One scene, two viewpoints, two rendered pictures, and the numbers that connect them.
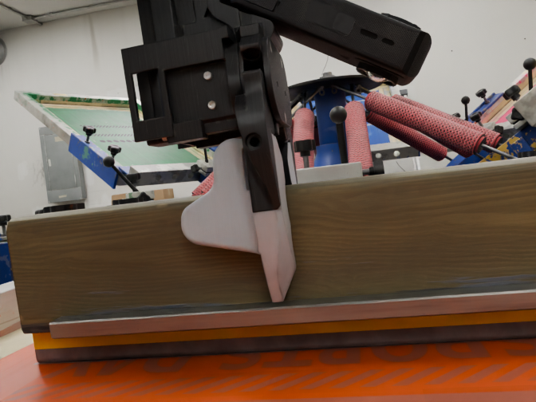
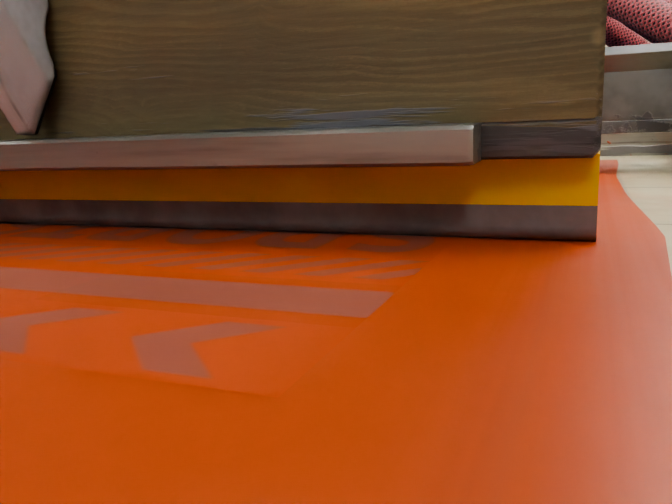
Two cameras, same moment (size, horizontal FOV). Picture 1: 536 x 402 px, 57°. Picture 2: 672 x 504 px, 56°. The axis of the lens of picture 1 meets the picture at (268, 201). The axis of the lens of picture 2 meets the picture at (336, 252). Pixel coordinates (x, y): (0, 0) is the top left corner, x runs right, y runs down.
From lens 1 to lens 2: 18 cm
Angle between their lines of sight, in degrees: 15
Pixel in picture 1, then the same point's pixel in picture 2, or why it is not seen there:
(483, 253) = (334, 64)
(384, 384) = (95, 260)
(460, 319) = (313, 192)
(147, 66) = not seen: outside the picture
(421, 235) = (237, 28)
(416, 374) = (163, 256)
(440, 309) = (238, 156)
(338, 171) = not seen: hidden behind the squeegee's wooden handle
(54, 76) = not seen: outside the picture
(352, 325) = (161, 191)
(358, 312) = (123, 155)
